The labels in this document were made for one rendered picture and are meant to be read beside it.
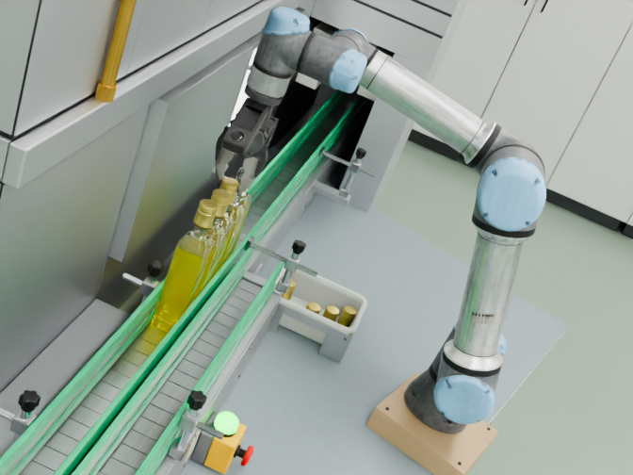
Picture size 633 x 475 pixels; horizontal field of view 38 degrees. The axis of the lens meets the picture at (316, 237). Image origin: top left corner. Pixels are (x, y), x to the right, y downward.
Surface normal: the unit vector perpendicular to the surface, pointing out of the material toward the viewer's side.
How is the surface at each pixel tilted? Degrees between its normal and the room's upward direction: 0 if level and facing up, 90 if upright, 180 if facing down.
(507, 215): 80
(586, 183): 90
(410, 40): 90
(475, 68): 90
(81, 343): 0
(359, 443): 0
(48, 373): 0
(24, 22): 90
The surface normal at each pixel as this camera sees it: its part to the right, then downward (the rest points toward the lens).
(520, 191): -0.20, 0.25
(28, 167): 0.91, 0.41
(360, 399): 0.33, -0.82
